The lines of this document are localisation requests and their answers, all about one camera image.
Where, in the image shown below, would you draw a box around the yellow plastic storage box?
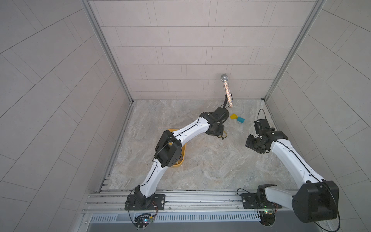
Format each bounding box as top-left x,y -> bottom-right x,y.
173,144 -> 186,167

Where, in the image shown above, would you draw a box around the yellow handled black scissors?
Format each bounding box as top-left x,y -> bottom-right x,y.
217,131 -> 228,140

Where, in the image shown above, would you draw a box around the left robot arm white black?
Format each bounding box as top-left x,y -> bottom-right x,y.
134,107 -> 230,205

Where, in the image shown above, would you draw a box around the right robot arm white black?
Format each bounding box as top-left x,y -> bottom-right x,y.
245,131 -> 339,223

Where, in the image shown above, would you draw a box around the teal small block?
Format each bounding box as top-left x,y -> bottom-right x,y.
237,117 -> 245,123

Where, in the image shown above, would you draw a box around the glitter microphone with silver head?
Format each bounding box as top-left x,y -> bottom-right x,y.
221,74 -> 233,108

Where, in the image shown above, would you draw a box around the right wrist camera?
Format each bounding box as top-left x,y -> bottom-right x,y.
254,119 -> 271,135

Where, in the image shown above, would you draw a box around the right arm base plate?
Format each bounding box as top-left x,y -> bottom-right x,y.
240,193 -> 283,210

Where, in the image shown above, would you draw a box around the right circuit board with wires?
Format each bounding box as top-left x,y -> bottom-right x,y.
256,208 -> 277,227

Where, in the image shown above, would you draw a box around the circuit board with wires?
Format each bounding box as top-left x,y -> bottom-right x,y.
256,208 -> 277,227
128,207 -> 158,230

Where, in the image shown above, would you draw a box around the aluminium mounting rail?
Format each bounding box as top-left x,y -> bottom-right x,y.
81,189 -> 296,215

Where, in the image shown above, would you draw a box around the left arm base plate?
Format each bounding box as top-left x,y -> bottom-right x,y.
125,194 -> 166,211

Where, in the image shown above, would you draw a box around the left circuit board with wires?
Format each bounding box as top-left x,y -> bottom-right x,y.
128,207 -> 158,230

